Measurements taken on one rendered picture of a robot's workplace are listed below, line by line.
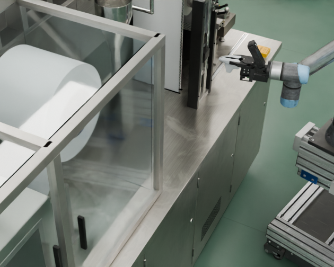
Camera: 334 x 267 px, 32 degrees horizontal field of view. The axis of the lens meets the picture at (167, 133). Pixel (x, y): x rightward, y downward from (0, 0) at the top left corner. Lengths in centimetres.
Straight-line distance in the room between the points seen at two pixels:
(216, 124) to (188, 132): 14
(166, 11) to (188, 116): 47
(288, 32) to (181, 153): 285
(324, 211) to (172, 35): 130
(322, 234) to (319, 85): 166
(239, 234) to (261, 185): 43
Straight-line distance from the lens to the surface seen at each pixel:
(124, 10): 219
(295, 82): 242
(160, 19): 264
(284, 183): 370
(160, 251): 244
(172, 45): 267
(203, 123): 263
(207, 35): 260
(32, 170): 141
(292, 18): 537
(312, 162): 289
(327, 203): 335
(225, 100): 277
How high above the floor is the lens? 256
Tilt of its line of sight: 40 degrees down
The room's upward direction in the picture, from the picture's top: 1 degrees clockwise
